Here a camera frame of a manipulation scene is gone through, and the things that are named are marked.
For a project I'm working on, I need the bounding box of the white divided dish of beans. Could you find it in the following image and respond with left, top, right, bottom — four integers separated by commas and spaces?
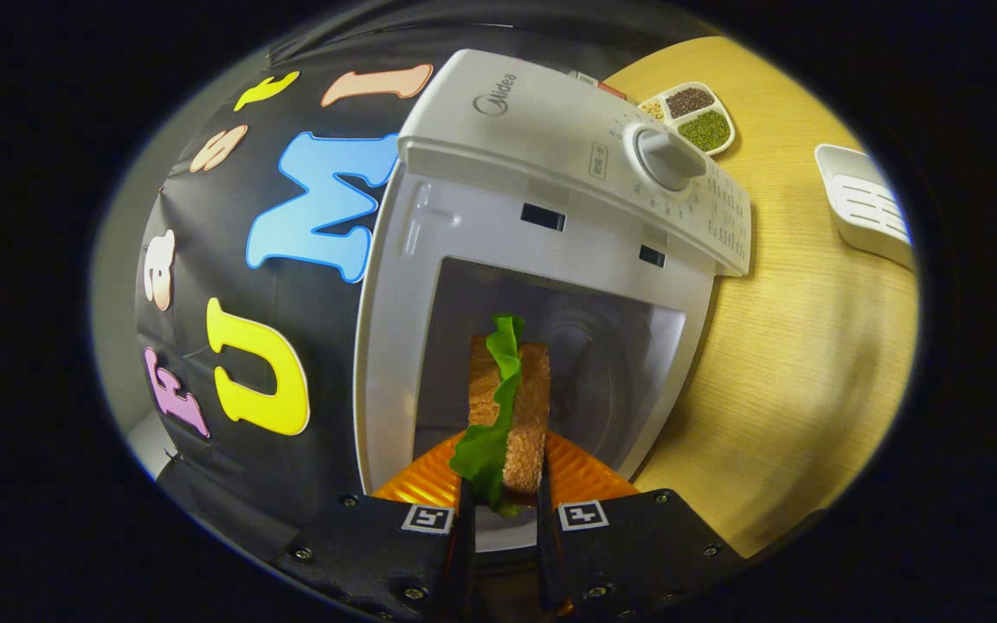
637, 81, 736, 157

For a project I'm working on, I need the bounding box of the white microwave oven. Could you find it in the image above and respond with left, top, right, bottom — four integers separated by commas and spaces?
353, 49, 753, 555

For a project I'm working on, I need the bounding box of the toast sandwich with lettuce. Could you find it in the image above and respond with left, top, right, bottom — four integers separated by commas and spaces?
448, 314, 551, 518

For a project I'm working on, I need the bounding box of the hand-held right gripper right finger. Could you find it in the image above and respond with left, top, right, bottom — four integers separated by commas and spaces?
536, 430, 746, 620

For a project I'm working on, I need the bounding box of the plastic bottle with red label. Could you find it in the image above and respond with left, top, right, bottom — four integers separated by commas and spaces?
569, 69, 629, 101

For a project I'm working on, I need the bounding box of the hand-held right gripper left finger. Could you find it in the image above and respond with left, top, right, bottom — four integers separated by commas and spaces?
278, 430, 475, 623

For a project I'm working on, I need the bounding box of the white rectangular tray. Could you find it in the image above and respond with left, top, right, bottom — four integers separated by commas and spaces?
814, 144, 917, 271

